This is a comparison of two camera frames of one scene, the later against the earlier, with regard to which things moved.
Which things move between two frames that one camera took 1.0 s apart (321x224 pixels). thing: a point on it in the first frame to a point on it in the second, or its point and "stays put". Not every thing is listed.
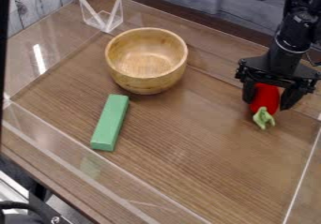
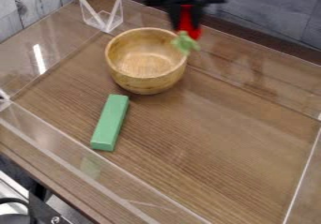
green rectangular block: (110, 125) stays put
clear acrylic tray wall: (123, 103) stays put
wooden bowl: (147, 58) stays put
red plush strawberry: (267, 104) to (189, 33)
